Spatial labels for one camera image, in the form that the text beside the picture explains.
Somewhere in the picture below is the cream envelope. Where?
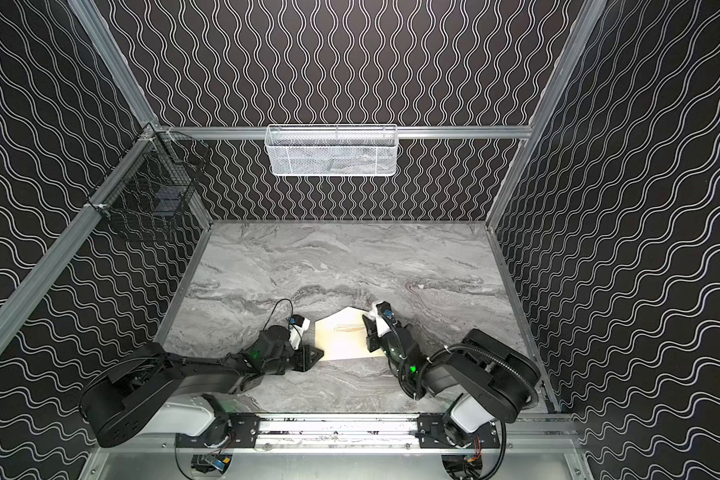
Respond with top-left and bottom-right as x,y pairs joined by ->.
314,307 -> 384,362

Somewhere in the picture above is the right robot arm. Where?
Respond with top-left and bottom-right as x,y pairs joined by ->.
362,302 -> 541,447

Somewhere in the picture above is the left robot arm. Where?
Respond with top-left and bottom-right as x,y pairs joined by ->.
78,325 -> 324,448

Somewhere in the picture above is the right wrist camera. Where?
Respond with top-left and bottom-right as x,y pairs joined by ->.
370,301 -> 395,338

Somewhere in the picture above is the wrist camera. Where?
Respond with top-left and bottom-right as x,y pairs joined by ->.
370,301 -> 395,338
287,314 -> 311,351

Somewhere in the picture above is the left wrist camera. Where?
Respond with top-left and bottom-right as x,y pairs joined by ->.
287,314 -> 311,351

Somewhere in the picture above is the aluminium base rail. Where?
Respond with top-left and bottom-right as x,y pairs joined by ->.
104,414 -> 580,454

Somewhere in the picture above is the black wire basket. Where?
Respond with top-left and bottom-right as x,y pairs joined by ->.
94,132 -> 211,244

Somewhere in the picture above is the white wire mesh basket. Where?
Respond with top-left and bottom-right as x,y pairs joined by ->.
264,124 -> 400,177

